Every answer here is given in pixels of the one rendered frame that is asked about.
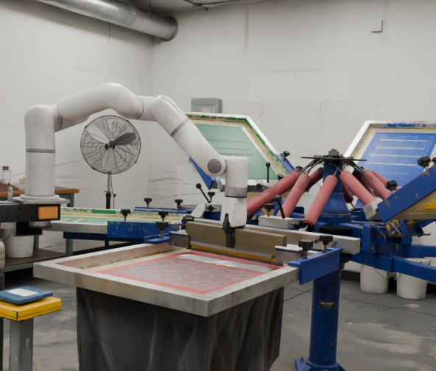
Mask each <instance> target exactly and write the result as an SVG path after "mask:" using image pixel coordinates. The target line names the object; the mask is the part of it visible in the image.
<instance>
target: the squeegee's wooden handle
mask: <svg viewBox="0 0 436 371"><path fill-rule="evenodd" d="M186 233H188V234H189V236H190V241H195V242H200V243H204V244H213V245H217V246H222V247H225V243H226V235H225V231H224V230H223V229H222V226H219V225H210V224H205V223H199V222H187V223H186ZM234 236H235V244H234V248H235V249H239V250H247V251H252V252H260V253H265V254H270V255H273V258H276V249H275V246H279V247H286V243H287V236H286V235H281V234H275V233H265V232H260V231H254V230H246V229H240V228H235V229H234Z"/></svg>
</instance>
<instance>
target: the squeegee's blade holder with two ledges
mask: <svg viewBox="0 0 436 371"><path fill-rule="evenodd" d="M190 245H195V246H200V247H207V248H212V249H217V250H225V251H229V252H237V253H242V254H247V255H254V256H259V257H264V258H273V255H270V254H265V253H260V252H252V251H247V250H239V249H235V248H228V247H222V246H217V245H213V244H204V243H200V242H195V241H190Z"/></svg>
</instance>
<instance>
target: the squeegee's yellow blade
mask: <svg viewBox="0 0 436 371"><path fill-rule="evenodd" d="M191 247H193V248H197V249H202V250H210V251H214V252H222V253H227V254H231V255H239V256H244V257H248V258H256V259H261V260H265V261H273V262H275V260H276V259H275V258H264V257H259V256H254V255H247V254H242V253H237V252H229V251H225V250H217V249H212V248H207V247H200V246H195V245H192V246H191Z"/></svg>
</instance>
